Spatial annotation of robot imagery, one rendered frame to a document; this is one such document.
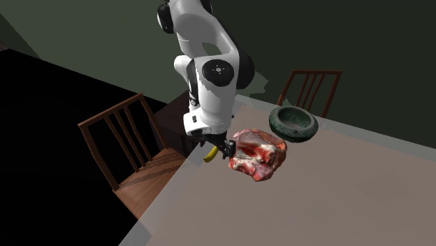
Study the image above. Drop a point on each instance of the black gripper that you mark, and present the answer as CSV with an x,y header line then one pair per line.
x,y
215,140

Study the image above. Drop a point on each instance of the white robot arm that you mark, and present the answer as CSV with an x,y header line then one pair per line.
x,y
213,98

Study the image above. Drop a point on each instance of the yellow banana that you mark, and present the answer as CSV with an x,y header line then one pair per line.
x,y
211,155

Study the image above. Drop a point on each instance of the red raw meat chunk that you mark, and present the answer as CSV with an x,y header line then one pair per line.
x,y
259,153

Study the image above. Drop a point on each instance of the dark brown robot stand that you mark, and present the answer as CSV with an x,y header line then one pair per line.
x,y
172,122

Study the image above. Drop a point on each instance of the dark green stone bowl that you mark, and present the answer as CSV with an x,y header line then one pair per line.
x,y
293,123

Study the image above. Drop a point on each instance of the brown wooden chair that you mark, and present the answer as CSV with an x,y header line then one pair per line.
x,y
146,184
335,85

